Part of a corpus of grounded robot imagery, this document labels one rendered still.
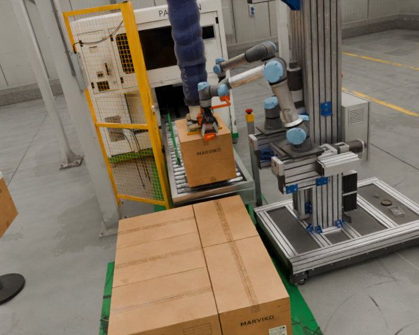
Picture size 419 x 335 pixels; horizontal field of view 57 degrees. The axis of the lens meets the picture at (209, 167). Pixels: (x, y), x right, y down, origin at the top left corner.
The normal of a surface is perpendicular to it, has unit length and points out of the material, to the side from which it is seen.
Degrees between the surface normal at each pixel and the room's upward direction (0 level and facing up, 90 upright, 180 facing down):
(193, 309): 0
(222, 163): 90
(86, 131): 90
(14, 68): 90
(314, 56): 90
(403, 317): 0
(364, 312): 0
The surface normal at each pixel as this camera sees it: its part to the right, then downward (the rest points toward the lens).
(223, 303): -0.14, -0.90
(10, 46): 0.23, 0.39
